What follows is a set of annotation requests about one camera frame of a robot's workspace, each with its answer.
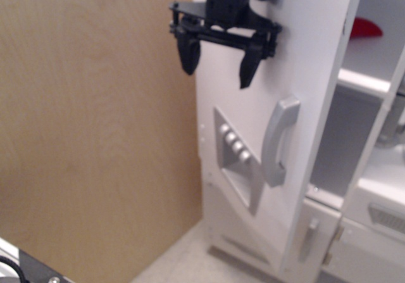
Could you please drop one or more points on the black metal base plate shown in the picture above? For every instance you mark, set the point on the black metal base plate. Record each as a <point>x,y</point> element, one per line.
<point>19,266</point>

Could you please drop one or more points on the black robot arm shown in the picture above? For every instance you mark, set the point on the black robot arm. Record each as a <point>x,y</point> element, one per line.
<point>230,23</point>

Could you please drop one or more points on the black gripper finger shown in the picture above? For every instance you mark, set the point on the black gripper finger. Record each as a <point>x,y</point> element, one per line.
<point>253,56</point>
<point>189,50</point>

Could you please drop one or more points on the grey oven vent panel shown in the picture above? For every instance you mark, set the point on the grey oven vent panel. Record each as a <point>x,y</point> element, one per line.
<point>388,218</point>

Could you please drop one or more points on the silver door handle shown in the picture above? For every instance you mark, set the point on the silver door handle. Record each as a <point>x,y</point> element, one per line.
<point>308,239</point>
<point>284,116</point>

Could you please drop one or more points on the silver upper door handle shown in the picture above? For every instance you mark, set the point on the silver upper door handle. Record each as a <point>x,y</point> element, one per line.
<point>284,116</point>

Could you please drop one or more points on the brass oven hinge upper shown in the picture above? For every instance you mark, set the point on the brass oven hinge upper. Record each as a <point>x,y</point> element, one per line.
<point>338,233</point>

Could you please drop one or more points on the white lower freezer door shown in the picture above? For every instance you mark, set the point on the white lower freezer door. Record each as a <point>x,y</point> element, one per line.
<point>229,229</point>

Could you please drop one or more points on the white toy oven unit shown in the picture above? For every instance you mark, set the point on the white toy oven unit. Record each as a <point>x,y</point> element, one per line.
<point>368,252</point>

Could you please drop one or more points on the red toy chili pepper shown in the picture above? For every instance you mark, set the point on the red toy chili pepper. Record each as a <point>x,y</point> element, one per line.
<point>365,28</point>

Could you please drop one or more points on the brass oven hinge lower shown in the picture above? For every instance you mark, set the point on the brass oven hinge lower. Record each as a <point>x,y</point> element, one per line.
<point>327,259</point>

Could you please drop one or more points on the white toy fridge cabinet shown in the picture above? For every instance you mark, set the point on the white toy fridge cabinet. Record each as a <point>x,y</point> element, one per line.
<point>368,80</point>

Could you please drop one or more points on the grey dispenser box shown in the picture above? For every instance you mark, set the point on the grey dispenser box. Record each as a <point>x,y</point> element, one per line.
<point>237,163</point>

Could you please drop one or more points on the white fridge door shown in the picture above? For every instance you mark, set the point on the white fridge door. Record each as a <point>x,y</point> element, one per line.
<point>258,145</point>

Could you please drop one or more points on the silver lower door handle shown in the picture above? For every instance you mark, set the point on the silver lower door handle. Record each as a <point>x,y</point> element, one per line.
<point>308,239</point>

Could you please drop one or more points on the plywood board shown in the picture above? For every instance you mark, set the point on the plywood board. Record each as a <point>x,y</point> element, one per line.
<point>99,168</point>

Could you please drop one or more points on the grey faucet pipe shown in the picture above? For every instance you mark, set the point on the grey faucet pipe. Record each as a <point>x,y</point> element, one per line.
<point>392,132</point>

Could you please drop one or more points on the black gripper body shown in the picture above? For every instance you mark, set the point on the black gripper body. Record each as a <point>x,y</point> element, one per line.
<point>230,23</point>

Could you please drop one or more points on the brass oven hinge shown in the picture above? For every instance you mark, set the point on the brass oven hinge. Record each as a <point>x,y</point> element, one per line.
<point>338,233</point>
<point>327,259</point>

